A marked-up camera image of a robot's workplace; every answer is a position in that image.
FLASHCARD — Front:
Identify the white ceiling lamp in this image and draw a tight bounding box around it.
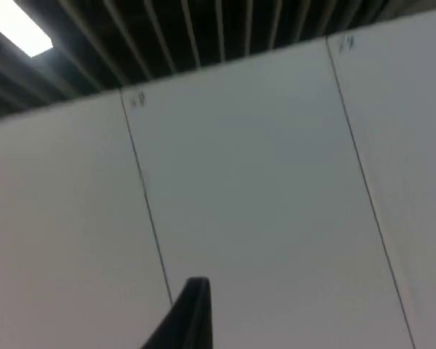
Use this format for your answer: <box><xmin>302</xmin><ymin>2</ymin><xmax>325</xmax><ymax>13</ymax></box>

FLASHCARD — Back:
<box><xmin>0</xmin><ymin>0</ymin><xmax>55</xmax><ymax>58</ymax></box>

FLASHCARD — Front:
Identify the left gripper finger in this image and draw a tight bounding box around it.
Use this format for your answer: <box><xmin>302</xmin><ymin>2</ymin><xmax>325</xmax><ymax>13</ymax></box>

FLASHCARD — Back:
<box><xmin>141</xmin><ymin>276</ymin><xmax>214</xmax><ymax>349</ymax></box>

